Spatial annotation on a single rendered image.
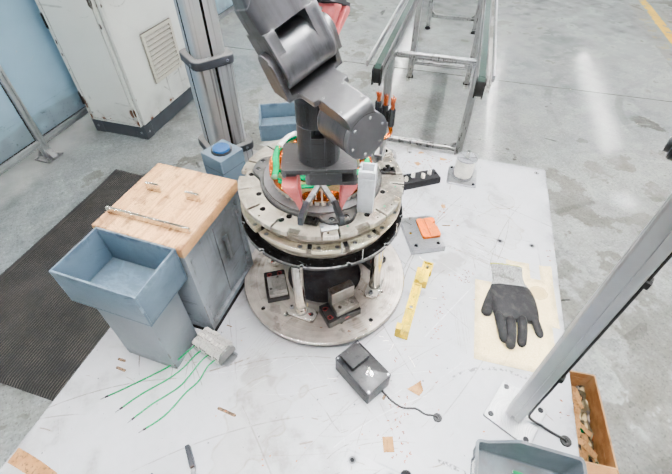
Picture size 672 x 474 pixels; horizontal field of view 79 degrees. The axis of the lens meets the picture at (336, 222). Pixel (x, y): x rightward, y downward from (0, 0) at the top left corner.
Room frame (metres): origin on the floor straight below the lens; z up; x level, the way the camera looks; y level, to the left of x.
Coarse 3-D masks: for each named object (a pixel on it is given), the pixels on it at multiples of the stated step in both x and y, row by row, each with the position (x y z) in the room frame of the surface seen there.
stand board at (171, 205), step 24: (168, 168) 0.69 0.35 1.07; (144, 192) 0.61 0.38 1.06; (168, 192) 0.61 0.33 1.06; (216, 192) 0.61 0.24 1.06; (120, 216) 0.54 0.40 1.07; (168, 216) 0.54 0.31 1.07; (192, 216) 0.54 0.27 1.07; (216, 216) 0.56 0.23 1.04; (168, 240) 0.48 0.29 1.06; (192, 240) 0.49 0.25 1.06
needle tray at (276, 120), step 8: (264, 104) 0.96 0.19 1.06; (272, 104) 0.96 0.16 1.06; (280, 104) 0.96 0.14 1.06; (288, 104) 0.97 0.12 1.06; (264, 112) 0.96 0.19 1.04; (272, 112) 0.96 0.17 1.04; (280, 112) 0.96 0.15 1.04; (288, 112) 0.97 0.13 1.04; (264, 120) 0.95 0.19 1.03; (272, 120) 0.95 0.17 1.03; (280, 120) 0.95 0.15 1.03; (288, 120) 0.95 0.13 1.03; (264, 128) 0.85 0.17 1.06; (272, 128) 0.86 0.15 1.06; (280, 128) 0.86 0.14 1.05; (288, 128) 0.86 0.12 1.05; (264, 136) 0.85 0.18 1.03; (272, 136) 0.86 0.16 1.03; (280, 136) 0.86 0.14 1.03
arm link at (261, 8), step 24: (240, 0) 0.42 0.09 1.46; (264, 0) 0.42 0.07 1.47; (288, 0) 0.43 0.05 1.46; (312, 0) 0.44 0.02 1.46; (264, 24) 0.41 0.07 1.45; (288, 24) 0.44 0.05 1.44; (312, 24) 0.43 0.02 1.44; (264, 48) 0.42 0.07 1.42; (288, 48) 0.42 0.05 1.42; (312, 48) 0.42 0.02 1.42; (336, 48) 0.44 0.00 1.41; (288, 72) 0.41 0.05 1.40
